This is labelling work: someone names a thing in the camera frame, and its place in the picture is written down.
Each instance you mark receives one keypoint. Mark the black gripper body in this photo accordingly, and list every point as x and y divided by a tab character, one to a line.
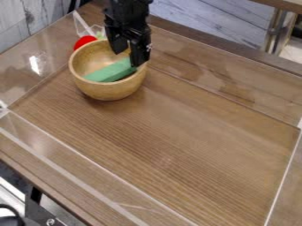
129	20

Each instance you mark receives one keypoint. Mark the wooden table leg background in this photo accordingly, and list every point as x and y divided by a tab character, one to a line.
280	31

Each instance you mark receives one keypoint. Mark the black table leg bracket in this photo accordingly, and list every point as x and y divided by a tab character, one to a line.
35	212

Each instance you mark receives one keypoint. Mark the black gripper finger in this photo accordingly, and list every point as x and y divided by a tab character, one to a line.
141	51
118	41

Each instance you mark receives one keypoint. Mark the clear acrylic front barrier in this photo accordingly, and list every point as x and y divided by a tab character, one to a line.
97	195

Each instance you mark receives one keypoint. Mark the clear acrylic corner piece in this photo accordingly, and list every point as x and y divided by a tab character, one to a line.
83	28

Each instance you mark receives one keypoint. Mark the green rectangular block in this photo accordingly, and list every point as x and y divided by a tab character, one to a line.
113	72

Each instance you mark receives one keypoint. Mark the small green object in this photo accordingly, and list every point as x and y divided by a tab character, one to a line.
99	36

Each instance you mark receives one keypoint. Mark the light wooden bowl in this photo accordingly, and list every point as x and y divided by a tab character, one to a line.
90	59

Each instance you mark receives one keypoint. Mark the red ball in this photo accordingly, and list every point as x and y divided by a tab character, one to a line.
83	41

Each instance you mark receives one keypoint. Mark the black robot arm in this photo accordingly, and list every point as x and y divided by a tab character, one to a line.
129	4

